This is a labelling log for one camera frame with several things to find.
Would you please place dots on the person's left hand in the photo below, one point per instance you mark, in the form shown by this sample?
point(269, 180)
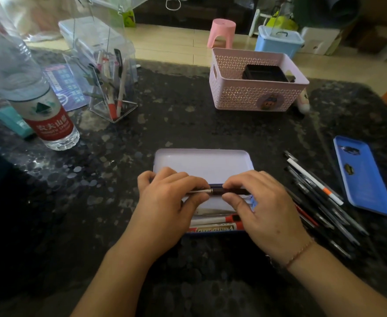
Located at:
point(160, 211)

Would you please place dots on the person's right hand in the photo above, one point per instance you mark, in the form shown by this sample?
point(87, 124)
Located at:
point(269, 217)

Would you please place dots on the person's left little finger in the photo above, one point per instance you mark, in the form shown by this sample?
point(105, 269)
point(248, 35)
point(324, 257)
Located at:
point(144, 179)

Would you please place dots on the person's right thumb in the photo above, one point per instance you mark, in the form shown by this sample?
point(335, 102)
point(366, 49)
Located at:
point(233, 206)

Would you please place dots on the person's right middle finger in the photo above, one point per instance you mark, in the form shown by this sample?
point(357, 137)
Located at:
point(248, 176)

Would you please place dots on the person's left middle finger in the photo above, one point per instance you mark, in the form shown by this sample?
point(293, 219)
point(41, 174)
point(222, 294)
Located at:
point(177, 177)

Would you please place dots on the person's left thumb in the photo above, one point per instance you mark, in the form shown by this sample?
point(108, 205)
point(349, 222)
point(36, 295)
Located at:
point(196, 205)

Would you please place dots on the dark pen with silver tip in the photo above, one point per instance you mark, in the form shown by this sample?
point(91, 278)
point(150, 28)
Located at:
point(216, 190)

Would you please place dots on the person's left forearm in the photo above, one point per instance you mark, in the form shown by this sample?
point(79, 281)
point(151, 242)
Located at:
point(114, 280)

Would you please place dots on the person's right forearm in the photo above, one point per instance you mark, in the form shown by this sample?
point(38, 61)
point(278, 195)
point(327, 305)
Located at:
point(339, 287)

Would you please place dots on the white marker with red cap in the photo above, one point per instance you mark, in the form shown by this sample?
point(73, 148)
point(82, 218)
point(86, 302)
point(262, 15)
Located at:
point(210, 219)

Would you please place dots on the white marker with red label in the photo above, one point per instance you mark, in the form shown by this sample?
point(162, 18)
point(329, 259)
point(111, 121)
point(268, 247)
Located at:
point(213, 227)

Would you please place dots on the white pen with orange band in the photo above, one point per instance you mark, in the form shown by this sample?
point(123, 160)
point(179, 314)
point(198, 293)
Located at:
point(315, 182)

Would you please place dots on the pink plastic lattice basket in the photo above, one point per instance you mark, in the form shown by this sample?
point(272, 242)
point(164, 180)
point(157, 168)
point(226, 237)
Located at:
point(246, 94)

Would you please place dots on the pile of black pens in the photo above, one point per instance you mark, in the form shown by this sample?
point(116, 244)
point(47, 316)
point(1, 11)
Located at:
point(325, 211)

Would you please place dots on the red and white marker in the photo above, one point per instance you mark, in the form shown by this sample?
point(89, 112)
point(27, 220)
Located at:
point(111, 95)

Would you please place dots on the slim white pen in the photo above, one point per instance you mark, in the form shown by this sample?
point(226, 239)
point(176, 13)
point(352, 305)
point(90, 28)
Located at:
point(121, 90)

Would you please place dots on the white plush pen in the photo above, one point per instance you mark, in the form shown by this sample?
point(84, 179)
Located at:
point(303, 101)

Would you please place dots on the black plastic box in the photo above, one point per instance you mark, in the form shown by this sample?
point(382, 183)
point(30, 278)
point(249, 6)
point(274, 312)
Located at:
point(264, 73)

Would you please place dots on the blue tin lid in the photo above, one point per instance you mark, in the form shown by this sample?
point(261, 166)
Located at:
point(362, 176)

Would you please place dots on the blue printed leaflet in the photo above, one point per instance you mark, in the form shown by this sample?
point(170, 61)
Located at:
point(66, 87)

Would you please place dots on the black pen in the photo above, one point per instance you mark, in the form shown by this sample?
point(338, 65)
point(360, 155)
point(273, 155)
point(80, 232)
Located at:
point(118, 61)

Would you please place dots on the blue storage box white lid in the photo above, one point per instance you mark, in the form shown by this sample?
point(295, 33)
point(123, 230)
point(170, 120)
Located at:
point(277, 42)

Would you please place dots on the teal eraser block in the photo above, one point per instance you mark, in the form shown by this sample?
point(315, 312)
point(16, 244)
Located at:
point(13, 123)

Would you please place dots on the clear acrylic pen holder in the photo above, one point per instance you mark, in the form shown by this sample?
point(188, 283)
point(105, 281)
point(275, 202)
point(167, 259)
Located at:
point(111, 39)

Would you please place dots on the pink plastic stool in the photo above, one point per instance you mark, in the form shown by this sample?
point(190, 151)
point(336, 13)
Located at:
point(222, 29)

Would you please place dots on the white cardboard box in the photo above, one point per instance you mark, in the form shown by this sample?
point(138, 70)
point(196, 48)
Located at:
point(319, 41)

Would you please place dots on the clear water bottle red label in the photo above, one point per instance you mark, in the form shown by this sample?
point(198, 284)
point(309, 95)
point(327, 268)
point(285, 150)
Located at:
point(25, 82)

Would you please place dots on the yellow-green bag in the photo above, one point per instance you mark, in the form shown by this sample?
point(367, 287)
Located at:
point(281, 23)

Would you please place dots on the white chair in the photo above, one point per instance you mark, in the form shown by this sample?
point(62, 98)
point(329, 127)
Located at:
point(257, 19)

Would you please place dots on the clear plastic storage box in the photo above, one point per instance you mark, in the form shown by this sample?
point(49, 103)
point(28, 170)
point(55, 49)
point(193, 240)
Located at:
point(87, 31)

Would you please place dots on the green plastic bag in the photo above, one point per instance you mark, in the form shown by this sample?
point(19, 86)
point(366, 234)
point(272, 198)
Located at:
point(129, 19)

